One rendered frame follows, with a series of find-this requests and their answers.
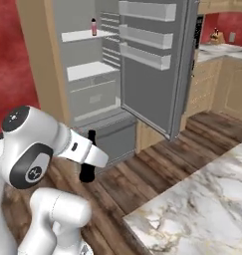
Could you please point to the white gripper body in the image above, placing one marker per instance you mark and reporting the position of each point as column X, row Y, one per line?
column 96, row 157

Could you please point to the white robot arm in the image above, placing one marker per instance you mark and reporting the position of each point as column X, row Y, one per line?
column 33, row 146

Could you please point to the grey fridge freezer drawer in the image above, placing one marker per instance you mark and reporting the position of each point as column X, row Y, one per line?
column 116, row 139

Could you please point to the grey fridge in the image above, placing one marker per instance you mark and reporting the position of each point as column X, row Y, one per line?
column 89, row 71

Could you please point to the grey fridge door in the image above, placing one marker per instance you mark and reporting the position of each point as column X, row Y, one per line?
column 149, row 83

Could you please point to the light wooden fridge surround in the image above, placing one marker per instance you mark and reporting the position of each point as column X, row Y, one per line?
column 43, row 59

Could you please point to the pink soda bottle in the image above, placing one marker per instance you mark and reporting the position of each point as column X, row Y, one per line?
column 93, row 28

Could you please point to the light wooden base cupboards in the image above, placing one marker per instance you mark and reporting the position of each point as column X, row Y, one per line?
column 222, row 86

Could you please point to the black built-in oven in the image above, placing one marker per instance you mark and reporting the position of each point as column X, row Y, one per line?
column 196, row 43

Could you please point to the grey wall socket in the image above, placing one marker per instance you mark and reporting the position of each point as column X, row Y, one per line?
column 232, row 37

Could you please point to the light wooden wall cupboards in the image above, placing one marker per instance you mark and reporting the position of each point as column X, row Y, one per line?
column 225, row 5

